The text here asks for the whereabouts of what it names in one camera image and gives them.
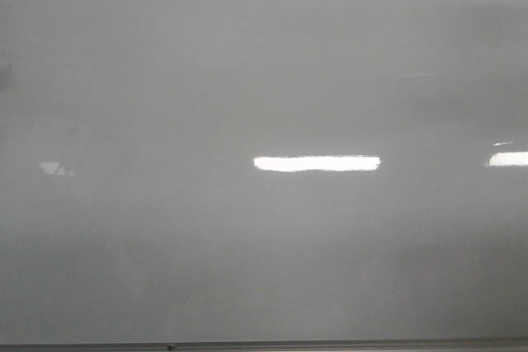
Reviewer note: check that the white glossy whiteboard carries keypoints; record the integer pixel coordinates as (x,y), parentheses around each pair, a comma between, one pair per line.
(250,170)

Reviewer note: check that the grey aluminium whiteboard frame rail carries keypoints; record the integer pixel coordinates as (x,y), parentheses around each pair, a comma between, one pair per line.
(456,344)

